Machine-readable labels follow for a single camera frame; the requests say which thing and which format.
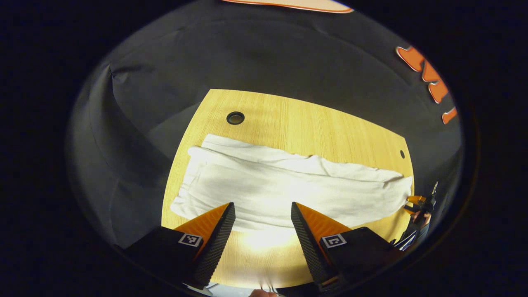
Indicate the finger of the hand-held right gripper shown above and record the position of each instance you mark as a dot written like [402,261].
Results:
[415,200]
[411,210]

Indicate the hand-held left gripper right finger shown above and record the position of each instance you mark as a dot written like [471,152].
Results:
[307,243]

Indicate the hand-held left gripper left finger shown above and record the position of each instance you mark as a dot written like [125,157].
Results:
[216,243]

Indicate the white jeans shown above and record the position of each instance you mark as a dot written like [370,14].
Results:
[268,185]

